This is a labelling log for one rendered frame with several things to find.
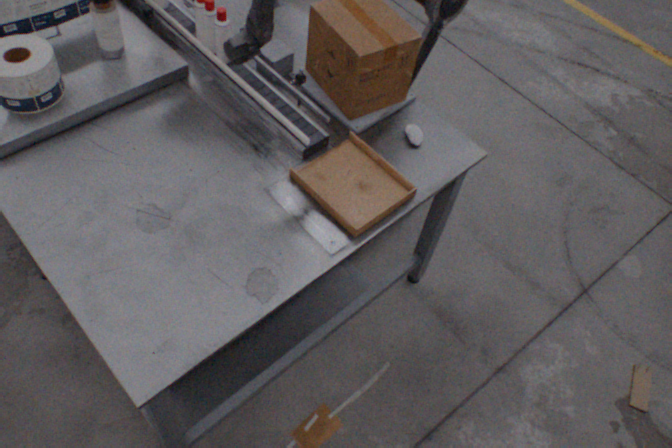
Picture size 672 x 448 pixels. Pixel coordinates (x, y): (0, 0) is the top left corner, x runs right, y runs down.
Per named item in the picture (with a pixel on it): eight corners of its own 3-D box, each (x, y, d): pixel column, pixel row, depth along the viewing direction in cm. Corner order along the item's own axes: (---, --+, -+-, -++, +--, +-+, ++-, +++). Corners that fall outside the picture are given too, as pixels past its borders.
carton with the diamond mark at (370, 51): (304, 68, 212) (309, 3, 191) (359, 51, 222) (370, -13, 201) (349, 121, 197) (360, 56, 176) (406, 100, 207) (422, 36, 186)
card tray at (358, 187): (288, 175, 182) (289, 167, 179) (349, 139, 195) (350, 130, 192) (355, 238, 170) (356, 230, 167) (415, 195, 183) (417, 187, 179)
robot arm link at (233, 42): (274, 32, 177) (258, 10, 178) (242, 44, 171) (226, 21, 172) (265, 56, 187) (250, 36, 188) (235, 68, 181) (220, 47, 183)
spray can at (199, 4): (194, 41, 211) (189, -10, 195) (206, 36, 213) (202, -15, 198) (202, 48, 209) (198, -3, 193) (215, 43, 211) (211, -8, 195)
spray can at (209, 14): (202, 49, 209) (198, -3, 193) (214, 43, 211) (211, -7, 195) (211, 56, 206) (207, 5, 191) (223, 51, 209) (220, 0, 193)
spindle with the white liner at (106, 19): (95, 49, 203) (74, -31, 179) (118, 40, 207) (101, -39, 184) (108, 63, 199) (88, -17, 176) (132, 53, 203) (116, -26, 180)
